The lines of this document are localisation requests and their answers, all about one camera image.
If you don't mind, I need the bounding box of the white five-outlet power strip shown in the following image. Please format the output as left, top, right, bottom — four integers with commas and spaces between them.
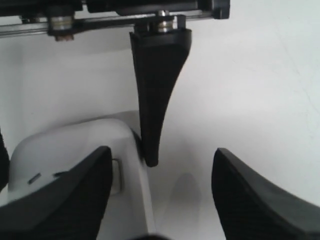
0, 118, 158, 240

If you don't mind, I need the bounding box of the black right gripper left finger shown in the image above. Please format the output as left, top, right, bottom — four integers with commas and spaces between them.
0, 146, 112, 240

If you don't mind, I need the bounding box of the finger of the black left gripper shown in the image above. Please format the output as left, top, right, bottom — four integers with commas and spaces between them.
0, 133, 10, 191
130, 29, 192, 167

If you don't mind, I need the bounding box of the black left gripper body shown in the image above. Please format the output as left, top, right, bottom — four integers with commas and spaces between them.
0, 0, 230, 41

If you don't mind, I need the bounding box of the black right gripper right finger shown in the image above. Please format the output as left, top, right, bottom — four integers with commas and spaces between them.
211, 148, 320, 240

